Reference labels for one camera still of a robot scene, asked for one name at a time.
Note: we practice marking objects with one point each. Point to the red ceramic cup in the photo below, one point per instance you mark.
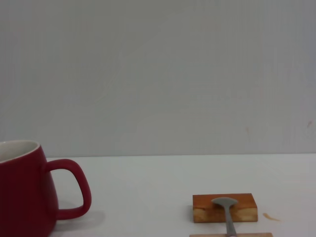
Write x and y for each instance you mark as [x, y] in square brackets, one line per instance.
[22, 192]

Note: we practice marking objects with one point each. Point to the light wooden block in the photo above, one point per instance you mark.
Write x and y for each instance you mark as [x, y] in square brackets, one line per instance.
[254, 235]

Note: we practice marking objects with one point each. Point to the dark brown wooden block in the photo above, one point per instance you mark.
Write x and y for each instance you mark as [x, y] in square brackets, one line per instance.
[202, 209]

